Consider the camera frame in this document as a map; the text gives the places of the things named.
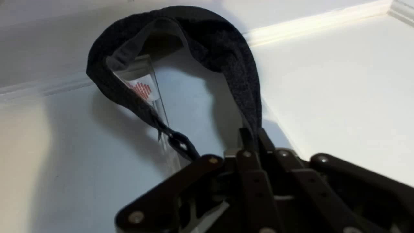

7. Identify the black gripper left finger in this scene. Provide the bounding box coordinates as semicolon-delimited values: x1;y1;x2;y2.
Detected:
114;125;280;233

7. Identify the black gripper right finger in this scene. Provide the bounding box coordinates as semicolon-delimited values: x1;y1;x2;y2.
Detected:
258;126;414;233

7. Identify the black hat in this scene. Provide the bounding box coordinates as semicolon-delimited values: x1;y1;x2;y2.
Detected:
84;3;264;161

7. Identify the white panel door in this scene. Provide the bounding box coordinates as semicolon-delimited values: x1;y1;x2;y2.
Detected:
0;0;414;233

